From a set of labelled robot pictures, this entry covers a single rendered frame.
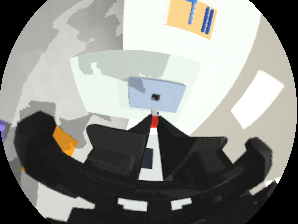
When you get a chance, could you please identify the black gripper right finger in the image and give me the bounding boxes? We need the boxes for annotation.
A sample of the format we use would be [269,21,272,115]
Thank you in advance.
[157,116,227,181]

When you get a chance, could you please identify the orange flat square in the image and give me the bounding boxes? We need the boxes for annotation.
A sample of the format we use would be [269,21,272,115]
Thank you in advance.
[52,127,78,156]

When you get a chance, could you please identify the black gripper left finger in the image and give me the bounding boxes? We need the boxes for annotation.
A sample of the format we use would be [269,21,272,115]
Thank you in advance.
[86,115,152,180]

